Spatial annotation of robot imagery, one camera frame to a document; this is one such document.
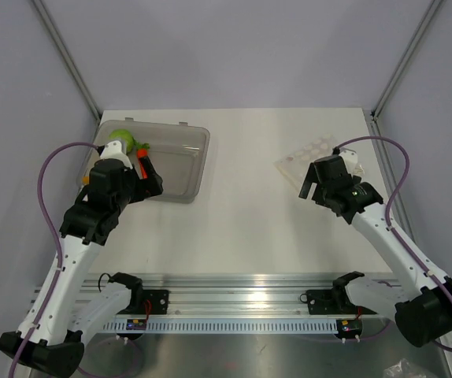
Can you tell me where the polka dot zip bag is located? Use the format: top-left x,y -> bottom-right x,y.
272,134 -> 365,186

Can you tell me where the orange toy carrot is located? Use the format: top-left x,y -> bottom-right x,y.
136,148 -> 148,180

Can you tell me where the green toy cabbage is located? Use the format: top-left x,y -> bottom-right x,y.
109,129 -> 150,154

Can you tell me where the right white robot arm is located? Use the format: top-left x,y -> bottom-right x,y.
299,155 -> 452,352

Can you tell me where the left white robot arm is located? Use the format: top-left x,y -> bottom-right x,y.
0,156 -> 163,377

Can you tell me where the clear plastic food bin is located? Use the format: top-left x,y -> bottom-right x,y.
94,119 -> 210,203

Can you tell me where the crumpled plastic wrapper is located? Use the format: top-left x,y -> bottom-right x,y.
382,358 -> 433,378

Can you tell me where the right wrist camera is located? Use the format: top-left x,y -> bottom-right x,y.
313,150 -> 359,183

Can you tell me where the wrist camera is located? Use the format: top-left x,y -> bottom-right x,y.
98,139 -> 133,169
313,150 -> 359,183

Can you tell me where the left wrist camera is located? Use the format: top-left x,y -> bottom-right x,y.
98,139 -> 133,169

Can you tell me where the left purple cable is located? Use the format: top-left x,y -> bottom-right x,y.
9,141 -> 105,378

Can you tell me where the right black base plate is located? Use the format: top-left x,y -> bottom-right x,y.
299,289 -> 339,315

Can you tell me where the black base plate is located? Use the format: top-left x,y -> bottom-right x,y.
299,289 -> 339,315
141,289 -> 169,315

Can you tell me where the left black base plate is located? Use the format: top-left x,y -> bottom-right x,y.
141,289 -> 169,315

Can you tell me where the aluminium mounting rail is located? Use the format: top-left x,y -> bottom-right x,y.
32,273 -> 452,316

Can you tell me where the white slotted cable duct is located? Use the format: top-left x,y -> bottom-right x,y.
100,318 -> 338,335

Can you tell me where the left aluminium frame post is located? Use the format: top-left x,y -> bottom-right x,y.
29,0 -> 102,124

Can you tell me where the aluminium frame post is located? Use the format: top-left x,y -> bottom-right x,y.
371,0 -> 446,122
29,0 -> 102,124

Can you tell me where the right aluminium frame post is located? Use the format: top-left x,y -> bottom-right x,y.
371,0 -> 446,122

